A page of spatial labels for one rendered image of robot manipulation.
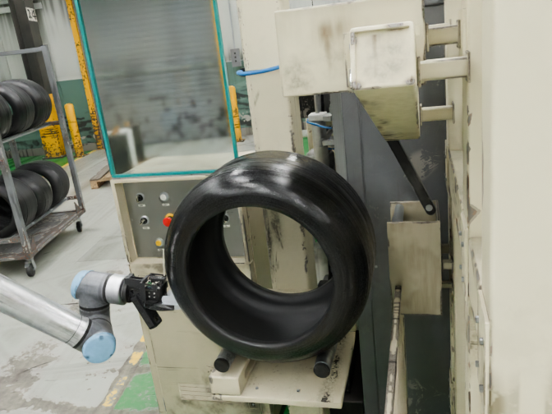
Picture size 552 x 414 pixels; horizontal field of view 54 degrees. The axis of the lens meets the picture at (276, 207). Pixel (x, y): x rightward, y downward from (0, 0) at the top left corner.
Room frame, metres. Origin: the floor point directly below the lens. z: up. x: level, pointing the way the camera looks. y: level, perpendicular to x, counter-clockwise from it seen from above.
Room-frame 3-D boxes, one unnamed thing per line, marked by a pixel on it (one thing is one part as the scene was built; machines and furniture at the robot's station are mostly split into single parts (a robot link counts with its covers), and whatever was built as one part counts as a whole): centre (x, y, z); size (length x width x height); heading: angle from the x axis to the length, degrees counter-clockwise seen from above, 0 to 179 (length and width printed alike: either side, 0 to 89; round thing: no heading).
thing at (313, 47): (1.21, -0.23, 1.71); 0.61 x 0.25 x 0.15; 164
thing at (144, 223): (2.25, 0.34, 0.63); 0.56 x 0.41 x 1.27; 74
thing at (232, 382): (1.46, 0.15, 0.84); 0.36 x 0.09 x 0.06; 164
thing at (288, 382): (1.42, 0.02, 0.80); 0.37 x 0.36 x 0.02; 74
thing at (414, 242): (1.52, -0.41, 1.05); 0.20 x 0.15 x 0.30; 164
